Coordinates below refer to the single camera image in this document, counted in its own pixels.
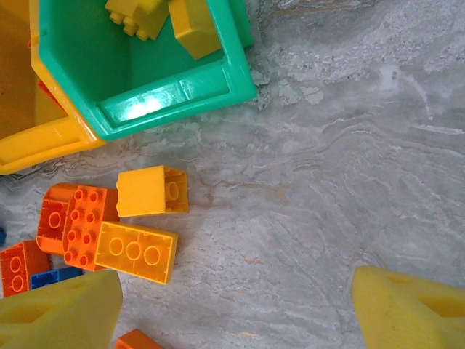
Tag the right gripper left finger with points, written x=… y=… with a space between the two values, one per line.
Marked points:
x=54 y=316

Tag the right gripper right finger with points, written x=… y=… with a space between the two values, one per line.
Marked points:
x=407 y=312

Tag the small blue lego brick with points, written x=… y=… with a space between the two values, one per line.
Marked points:
x=51 y=279

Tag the yellow long lego brick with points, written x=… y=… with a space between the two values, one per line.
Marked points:
x=134 y=251

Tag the large orange lego block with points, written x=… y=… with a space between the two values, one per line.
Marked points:
x=85 y=225

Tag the yellow plastic bin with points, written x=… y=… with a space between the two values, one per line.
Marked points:
x=14 y=72

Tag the green plastic bin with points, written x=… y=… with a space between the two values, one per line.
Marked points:
x=163 y=65

